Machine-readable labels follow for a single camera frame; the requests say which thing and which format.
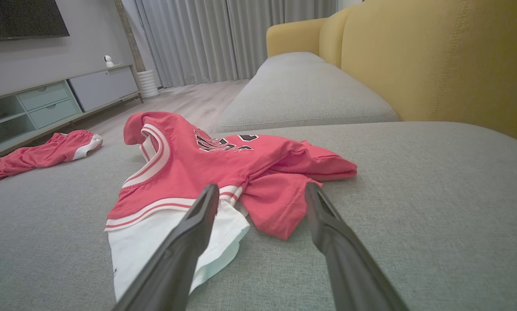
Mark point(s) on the red white basketball jersey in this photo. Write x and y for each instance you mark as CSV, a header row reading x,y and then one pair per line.
x,y
189,164

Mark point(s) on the small white home camera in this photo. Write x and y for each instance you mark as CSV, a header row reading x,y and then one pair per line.
x,y
108,60

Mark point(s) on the white ribbed cylinder appliance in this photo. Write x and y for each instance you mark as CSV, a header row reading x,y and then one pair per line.
x,y
147,84

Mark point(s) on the yellow sofa backrest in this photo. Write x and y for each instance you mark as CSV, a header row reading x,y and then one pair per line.
x,y
435,56

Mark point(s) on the large grey sofa seat cushion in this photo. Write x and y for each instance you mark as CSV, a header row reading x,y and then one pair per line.
x,y
414,194

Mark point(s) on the small grey sofa seat cushion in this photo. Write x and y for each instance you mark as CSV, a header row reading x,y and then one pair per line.
x,y
301,90

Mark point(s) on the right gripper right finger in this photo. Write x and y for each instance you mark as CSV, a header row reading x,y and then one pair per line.
x,y
349,268

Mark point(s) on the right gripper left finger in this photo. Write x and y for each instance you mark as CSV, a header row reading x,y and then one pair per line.
x,y
172,259

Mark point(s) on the brown wooden wall post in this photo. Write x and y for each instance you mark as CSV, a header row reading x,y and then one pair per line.
x,y
129,39

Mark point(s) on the pale green TV cabinet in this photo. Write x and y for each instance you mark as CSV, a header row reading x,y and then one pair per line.
x,y
99,86

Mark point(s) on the red white shorts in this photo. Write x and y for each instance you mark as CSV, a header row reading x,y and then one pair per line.
x,y
38,155

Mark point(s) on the black wall television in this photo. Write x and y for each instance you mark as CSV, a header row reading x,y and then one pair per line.
x,y
17,17

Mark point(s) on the grey pleated curtain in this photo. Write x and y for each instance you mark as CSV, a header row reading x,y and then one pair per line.
x,y
198,39

